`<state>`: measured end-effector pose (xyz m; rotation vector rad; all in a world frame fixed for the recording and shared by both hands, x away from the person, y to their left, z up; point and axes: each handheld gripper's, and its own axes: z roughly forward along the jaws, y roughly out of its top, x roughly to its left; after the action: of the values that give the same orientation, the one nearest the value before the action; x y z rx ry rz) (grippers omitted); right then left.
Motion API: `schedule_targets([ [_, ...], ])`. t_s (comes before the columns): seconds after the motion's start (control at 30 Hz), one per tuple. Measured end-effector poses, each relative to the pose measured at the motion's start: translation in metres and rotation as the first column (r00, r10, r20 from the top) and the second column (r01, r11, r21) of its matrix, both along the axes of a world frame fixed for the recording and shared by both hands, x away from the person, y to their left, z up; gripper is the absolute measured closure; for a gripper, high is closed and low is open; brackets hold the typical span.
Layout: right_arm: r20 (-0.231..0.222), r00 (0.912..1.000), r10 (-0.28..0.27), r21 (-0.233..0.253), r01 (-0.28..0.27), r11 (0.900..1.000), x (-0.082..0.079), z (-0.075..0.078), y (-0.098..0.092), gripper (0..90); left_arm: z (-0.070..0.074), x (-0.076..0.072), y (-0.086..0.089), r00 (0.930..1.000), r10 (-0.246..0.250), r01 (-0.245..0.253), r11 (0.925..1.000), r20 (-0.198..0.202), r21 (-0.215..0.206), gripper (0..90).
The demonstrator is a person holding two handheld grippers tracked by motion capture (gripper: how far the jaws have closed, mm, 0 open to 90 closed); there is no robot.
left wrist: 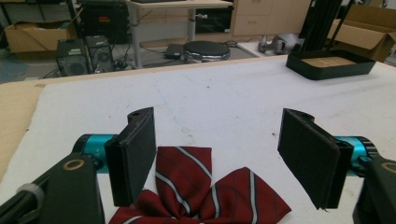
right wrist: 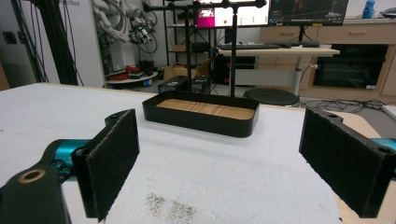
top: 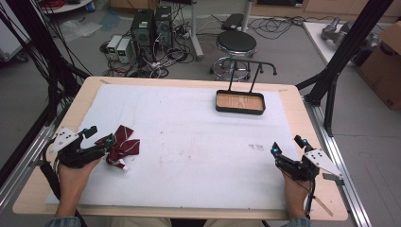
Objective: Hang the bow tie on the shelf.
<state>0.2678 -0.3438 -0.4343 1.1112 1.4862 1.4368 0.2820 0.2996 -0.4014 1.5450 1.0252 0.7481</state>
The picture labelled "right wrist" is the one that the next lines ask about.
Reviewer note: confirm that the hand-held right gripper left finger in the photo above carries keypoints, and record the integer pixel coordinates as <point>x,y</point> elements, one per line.
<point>109,161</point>

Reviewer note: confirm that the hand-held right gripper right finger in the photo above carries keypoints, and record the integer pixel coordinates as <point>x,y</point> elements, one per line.
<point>342,161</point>

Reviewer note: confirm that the white table mat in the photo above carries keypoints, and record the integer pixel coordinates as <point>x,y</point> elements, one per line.
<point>193,168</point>

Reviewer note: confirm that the round white platform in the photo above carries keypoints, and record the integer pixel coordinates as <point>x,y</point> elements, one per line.
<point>134,79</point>

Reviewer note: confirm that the black built-in oven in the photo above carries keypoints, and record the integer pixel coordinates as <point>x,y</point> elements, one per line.
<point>350,67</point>

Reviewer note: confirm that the round black stool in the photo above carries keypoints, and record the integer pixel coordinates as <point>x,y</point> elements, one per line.
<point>271,96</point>

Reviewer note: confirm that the black jewelry stand with tray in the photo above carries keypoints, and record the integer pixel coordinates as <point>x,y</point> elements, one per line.
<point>199,123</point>

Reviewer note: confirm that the black computer case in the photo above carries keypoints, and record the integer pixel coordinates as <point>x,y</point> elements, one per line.
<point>172,84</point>

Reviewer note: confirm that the cardboard box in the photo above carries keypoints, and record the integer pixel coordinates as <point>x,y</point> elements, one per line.
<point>174,71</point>

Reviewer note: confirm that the white office desk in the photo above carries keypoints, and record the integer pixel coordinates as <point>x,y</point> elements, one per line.
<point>280,52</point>

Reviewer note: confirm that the light wooden cabinet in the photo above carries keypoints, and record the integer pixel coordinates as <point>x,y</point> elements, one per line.
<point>358,32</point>

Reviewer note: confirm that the black metal stand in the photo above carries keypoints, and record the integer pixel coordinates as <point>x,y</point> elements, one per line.
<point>59,40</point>

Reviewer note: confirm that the black shelf rack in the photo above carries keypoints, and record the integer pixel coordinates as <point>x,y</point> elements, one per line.
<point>177,37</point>

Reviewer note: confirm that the black keyboard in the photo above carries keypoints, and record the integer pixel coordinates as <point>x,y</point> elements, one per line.
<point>249,46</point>

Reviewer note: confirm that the monitor with dark screen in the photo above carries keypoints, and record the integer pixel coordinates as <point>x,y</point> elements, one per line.
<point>308,12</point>

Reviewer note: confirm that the blue bottle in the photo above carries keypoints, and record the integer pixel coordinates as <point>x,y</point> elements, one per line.
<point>369,8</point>

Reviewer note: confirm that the monitor with pink white screen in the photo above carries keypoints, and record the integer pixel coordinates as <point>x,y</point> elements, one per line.
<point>249,14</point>

